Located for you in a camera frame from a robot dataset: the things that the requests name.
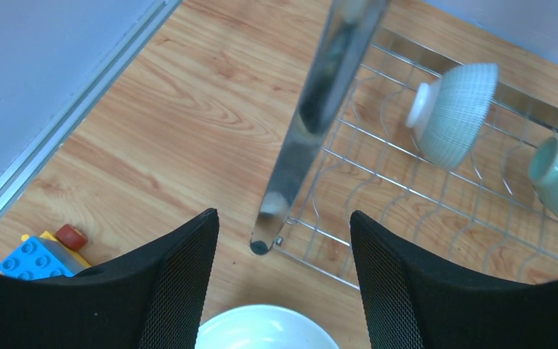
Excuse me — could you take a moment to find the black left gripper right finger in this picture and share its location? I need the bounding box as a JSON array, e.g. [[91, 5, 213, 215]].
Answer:
[[350, 211, 558, 348]]

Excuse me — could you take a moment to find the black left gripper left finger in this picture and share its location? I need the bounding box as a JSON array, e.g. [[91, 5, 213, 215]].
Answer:
[[0, 209, 219, 348]]

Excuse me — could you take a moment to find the steel two-tier dish rack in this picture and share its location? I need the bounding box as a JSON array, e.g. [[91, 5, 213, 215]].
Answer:
[[252, 1, 558, 288]]

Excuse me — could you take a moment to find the blue orange toy car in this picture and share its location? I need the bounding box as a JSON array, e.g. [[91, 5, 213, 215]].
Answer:
[[0, 224, 91, 281]]

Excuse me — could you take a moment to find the small celadon cup left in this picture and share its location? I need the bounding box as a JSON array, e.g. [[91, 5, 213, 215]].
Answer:
[[405, 63, 498, 171]]

